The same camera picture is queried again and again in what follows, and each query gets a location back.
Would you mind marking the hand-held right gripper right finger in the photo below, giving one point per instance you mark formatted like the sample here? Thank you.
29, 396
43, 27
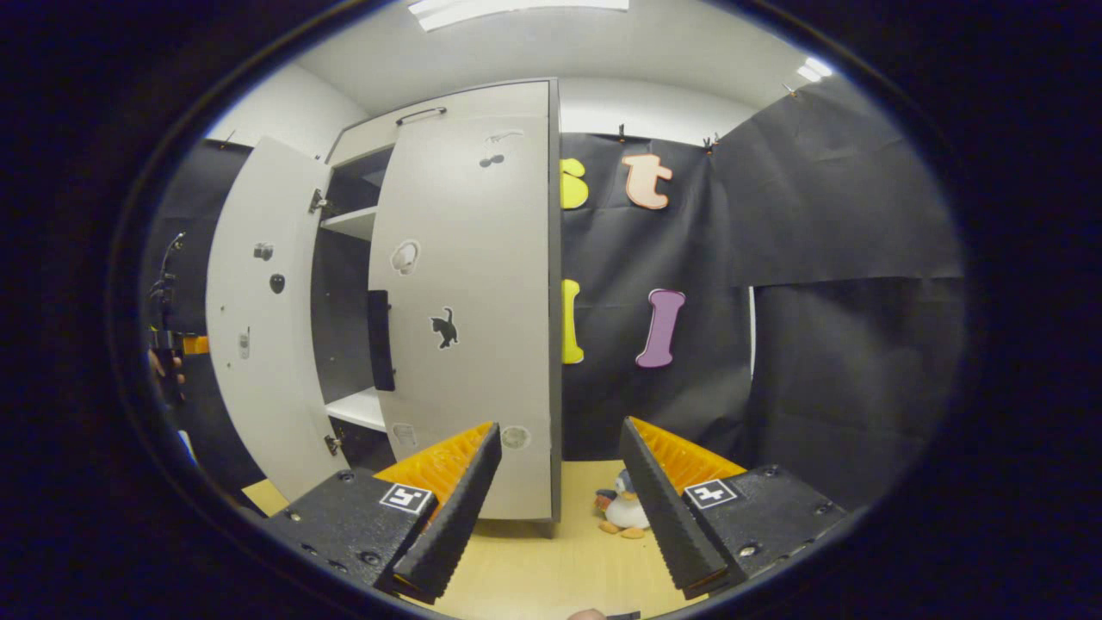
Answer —
667, 508

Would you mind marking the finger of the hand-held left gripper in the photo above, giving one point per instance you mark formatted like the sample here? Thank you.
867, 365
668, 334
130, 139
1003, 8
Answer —
196, 345

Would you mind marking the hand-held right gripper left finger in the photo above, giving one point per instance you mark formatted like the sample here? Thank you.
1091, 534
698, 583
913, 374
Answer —
456, 508

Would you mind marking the white cabinet door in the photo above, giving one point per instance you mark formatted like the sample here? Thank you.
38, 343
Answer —
482, 258
258, 387

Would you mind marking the white and grey cabinet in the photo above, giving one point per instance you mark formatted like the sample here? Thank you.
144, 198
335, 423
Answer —
353, 222

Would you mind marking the white cabinet drawer front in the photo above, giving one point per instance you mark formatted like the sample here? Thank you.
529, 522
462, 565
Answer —
482, 103

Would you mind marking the penguin plush toy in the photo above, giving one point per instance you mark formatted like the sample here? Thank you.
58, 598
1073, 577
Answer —
624, 512

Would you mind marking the long ceiling light panel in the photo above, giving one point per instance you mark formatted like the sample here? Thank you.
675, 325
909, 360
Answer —
516, 13

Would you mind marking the small ceiling light panel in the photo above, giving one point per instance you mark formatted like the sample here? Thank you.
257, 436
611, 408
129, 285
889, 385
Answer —
815, 69

